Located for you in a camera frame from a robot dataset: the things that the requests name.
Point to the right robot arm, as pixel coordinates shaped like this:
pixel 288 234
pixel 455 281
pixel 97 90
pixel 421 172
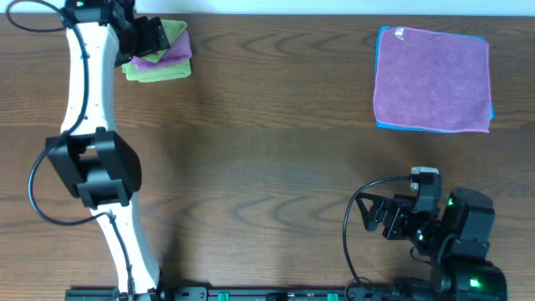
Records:
pixel 453 241

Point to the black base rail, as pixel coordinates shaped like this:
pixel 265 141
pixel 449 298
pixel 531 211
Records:
pixel 198 293

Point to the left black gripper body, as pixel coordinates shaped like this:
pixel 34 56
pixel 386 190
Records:
pixel 155 34

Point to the flat purple cloth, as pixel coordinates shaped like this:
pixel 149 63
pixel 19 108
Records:
pixel 432 79

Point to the green microfiber cloth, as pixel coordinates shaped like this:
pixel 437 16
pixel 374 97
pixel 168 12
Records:
pixel 173 29

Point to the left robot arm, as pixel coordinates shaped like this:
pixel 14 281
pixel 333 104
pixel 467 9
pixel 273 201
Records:
pixel 95 164

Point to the folded purple cloth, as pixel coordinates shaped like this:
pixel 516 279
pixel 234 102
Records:
pixel 179 52

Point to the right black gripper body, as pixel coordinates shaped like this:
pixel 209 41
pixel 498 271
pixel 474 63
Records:
pixel 393 217

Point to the folded green cloth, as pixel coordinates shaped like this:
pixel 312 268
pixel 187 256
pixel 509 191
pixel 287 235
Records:
pixel 176 71

